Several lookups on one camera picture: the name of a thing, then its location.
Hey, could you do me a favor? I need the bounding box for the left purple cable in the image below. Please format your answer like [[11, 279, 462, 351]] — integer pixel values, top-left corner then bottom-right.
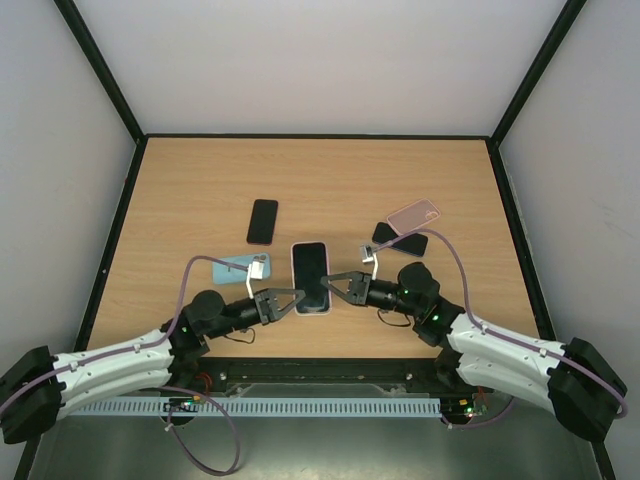
[[0, 255, 256, 474]]

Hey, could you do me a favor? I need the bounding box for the black phone red edge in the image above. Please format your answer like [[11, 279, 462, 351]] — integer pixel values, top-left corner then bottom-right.
[[246, 199, 279, 245]]

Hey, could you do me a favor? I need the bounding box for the pink translucent phone case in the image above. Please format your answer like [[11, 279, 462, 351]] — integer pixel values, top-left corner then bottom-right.
[[386, 198, 441, 235]]

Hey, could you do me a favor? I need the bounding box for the white slotted cable duct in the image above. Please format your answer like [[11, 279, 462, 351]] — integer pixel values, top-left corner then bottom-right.
[[73, 396, 441, 418]]

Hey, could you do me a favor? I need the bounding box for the light blue phone case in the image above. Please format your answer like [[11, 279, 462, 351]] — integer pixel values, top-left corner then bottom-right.
[[212, 252, 271, 285]]

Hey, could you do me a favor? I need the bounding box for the black metal enclosure frame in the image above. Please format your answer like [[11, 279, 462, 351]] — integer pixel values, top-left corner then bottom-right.
[[9, 0, 617, 480]]

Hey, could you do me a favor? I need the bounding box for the blue phone black screen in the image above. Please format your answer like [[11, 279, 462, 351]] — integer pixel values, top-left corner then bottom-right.
[[372, 222, 428, 257]]

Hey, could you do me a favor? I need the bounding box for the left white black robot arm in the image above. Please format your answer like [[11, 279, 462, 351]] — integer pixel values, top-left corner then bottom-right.
[[1, 288, 305, 444]]

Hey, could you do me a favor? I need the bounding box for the purple cable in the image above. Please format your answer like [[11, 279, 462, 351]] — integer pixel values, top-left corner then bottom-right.
[[0, 255, 256, 474], [372, 230, 629, 431]]

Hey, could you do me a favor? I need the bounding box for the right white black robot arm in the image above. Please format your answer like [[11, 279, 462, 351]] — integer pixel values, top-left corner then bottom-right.
[[321, 262, 628, 442]]

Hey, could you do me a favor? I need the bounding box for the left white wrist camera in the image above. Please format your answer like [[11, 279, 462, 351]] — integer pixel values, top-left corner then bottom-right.
[[245, 256, 265, 299]]

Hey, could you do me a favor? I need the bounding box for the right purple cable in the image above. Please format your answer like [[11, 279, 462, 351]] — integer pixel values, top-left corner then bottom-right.
[[372, 230, 629, 431]]

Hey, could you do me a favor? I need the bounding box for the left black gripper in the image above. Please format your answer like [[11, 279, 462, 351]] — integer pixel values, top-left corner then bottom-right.
[[206, 290, 305, 341]]

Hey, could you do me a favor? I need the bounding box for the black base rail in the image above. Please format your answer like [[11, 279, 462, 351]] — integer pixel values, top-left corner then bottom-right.
[[169, 357, 477, 396]]

